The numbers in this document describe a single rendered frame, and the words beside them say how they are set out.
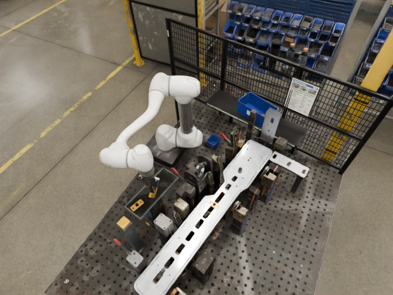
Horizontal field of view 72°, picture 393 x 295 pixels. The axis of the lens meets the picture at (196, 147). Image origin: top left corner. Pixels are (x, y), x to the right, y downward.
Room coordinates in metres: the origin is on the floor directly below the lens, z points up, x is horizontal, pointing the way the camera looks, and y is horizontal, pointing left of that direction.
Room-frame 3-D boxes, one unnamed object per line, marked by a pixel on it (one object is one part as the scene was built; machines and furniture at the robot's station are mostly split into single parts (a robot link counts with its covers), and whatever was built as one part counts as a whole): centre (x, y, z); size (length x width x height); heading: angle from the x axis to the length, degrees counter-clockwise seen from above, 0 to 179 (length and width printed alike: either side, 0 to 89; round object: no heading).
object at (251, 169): (0.83, -0.10, 1.00); 1.38 x 0.22 x 0.02; 141
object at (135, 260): (0.50, 0.39, 0.88); 0.11 x 0.10 x 0.36; 51
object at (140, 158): (0.88, 0.31, 1.54); 0.13 x 0.11 x 0.16; 84
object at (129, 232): (0.68, 0.46, 0.92); 0.08 x 0.08 x 0.44; 51
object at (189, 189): (0.95, 0.07, 0.89); 0.13 x 0.11 x 0.38; 51
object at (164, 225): (0.70, 0.23, 0.90); 0.13 x 0.10 x 0.41; 51
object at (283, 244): (1.11, -0.26, 0.68); 2.56 x 1.61 x 0.04; 150
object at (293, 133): (1.68, -0.51, 1.02); 0.90 x 0.22 x 0.03; 51
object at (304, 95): (1.58, -0.82, 1.30); 0.23 x 0.02 x 0.31; 51
